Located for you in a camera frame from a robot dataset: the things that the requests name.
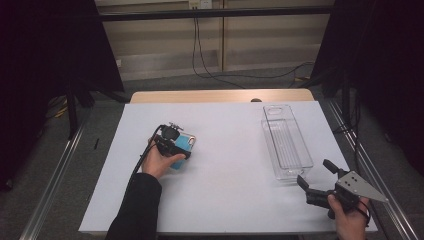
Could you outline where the black metal stand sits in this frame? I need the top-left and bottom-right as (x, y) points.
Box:
(301, 66), (354, 134)
(64, 79), (131, 141)

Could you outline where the left hand-held gripper cable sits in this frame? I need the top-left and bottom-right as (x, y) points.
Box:
(129, 124), (166, 188)

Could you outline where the black horizontal bar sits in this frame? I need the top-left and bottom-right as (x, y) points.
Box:
(99, 5), (334, 23)

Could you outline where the aluminium floor rail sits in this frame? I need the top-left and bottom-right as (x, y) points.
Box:
(19, 109), (91, 240)
(324, 99), (419, 240)

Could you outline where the white wall socket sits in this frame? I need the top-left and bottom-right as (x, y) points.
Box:
(188, 0), (213, 10)

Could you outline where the black stand cable bundle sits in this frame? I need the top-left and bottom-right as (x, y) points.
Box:
(333, 96), (363, 171)

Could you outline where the person's left hand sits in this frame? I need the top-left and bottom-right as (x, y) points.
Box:
(141, 143), (187, 181)

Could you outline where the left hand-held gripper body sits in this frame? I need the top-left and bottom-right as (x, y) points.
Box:
(153, 122), (184, 157)

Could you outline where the white table board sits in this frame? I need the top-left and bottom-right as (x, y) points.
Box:
(78, 100), (379, 234)

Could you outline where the light wooden table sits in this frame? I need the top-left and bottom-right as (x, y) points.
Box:
(129, 88), (315, 104)

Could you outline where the right hand-held gripper cable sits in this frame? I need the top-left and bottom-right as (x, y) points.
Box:
(356, 199), (372, 225)

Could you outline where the clear plastic storage box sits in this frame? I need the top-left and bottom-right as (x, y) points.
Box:
(260, 103), (315, 183)

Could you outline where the black hanging cable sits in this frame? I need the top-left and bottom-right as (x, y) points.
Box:
(195, 17), (316, 80)
(191, 17), (247, 90)

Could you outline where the black curtain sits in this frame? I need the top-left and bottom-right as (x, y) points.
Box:
(311, 0), (424, 178)
(0, 0), (125, 193)

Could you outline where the blue phone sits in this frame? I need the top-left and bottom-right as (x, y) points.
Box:
(169, 132), (197, 171)

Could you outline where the person's right hand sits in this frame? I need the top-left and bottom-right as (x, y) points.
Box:
(327, 194), (371, 240)

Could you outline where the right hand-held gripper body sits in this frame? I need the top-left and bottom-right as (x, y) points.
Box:
(305, 170), (389, 220)

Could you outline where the hand-held gripper cable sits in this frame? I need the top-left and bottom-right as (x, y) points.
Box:
(129, 124), (166, 188)
(356, 199), (372, 225)

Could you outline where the yellow floor cable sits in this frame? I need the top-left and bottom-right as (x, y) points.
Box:
(46, 94), (69, 119)

